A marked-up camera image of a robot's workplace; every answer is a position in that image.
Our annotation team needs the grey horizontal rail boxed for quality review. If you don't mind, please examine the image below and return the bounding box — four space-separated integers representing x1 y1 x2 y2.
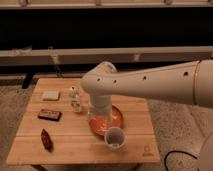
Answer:
0 46 213 66

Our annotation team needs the black cable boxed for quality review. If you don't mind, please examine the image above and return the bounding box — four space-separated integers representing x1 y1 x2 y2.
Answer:
163 150 201 171

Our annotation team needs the wooden table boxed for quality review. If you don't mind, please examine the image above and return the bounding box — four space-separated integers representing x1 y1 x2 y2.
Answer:
7 78 160 165

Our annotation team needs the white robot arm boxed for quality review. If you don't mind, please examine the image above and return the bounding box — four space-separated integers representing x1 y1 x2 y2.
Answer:
81 60 213 116

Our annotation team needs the white paper cup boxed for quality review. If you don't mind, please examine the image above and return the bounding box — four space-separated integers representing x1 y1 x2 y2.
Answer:
104 127 126 151

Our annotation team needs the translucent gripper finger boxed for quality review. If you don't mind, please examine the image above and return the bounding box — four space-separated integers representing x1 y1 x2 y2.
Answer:
88 115 94 128
105 118 113 131

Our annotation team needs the dark rectangular snack box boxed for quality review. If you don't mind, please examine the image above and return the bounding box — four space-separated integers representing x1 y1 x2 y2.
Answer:
38 109 62 121

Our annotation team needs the orange round plate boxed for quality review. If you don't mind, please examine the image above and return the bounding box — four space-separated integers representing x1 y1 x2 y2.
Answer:
90 106 123 136

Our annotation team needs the clear plastic bottle white cap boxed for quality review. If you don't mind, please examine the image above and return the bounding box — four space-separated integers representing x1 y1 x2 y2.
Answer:
69 86 82 113

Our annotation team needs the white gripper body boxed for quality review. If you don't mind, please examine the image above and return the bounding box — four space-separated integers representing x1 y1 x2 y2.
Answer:
88 95 112 117

